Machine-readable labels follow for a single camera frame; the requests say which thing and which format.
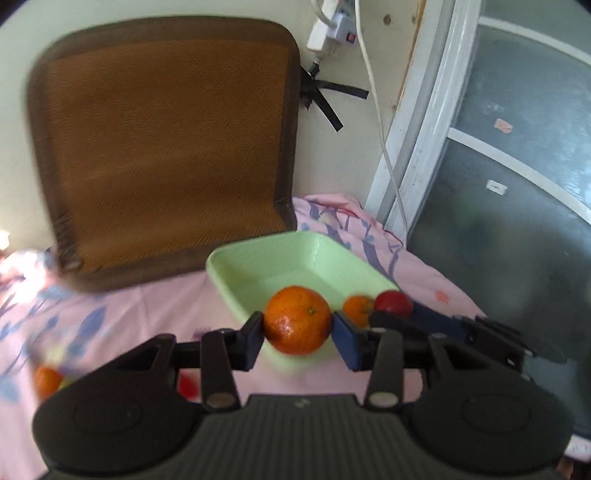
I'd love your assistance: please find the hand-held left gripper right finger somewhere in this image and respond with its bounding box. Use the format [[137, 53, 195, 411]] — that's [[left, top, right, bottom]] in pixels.
[[331, 311, 532, 411]]

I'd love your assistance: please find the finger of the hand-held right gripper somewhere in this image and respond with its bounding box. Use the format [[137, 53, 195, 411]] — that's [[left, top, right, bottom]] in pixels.
[[410, 301, 468, 334], [370, 311, 434, 339]]

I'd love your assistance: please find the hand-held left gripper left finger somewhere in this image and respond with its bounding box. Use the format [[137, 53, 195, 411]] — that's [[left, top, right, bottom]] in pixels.
[[95, 311, 265, 412]]

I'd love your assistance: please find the red cherry tomato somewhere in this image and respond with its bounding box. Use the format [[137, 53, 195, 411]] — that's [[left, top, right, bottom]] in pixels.
[[178, 373, 202, 403], [374, 291, 414, 319]]

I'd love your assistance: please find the small orange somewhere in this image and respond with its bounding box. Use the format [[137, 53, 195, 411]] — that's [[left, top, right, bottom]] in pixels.
[[342, 295, 376, 329], [33, 366, 64, 402]]

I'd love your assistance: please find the large orange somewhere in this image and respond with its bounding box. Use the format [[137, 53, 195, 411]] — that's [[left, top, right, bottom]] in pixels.
[[263, 285, 333, 356]]

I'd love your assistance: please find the light green plastic basin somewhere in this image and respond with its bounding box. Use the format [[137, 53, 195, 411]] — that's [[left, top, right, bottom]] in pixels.
[[205, 231, 402, 376]]

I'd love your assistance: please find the frosted glass door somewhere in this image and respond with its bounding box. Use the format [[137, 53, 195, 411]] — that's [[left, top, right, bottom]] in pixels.
[[365, 0, 591, 416]]

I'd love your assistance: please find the pink printed blanket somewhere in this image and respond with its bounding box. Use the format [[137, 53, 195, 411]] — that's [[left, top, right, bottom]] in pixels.
[[0, 193, 591, 480]]

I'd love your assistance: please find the brown woven seat mat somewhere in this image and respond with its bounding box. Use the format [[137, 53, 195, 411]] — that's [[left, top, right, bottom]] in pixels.
[[27, 17, 302, 294]]

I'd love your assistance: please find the black tape bundle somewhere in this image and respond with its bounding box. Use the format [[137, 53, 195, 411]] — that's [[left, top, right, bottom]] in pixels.
[[299, 64, 370, 133]]

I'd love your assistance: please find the white power strip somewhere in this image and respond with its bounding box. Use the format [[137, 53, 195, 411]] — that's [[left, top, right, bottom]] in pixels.
[[307, 0, 359, 59]]

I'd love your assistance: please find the white power cable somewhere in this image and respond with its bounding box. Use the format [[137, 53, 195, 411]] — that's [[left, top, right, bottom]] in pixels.
[[355, 0, 408, 243]]

